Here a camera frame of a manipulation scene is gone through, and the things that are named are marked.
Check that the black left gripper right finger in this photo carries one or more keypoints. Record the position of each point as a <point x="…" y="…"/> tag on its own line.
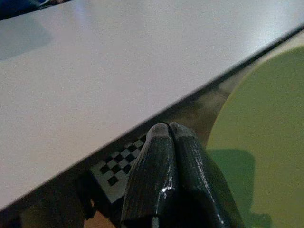
<point x="199" y="190"/>

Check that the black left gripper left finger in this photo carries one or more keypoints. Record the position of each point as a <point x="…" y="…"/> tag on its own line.
<point x="152" y="178"/>

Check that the light green round plate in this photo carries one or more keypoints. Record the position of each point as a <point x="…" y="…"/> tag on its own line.
<point x="268" y="133"/>

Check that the white table with black legs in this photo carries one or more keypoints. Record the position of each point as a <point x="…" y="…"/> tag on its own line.
<point x="107" y="78"/>

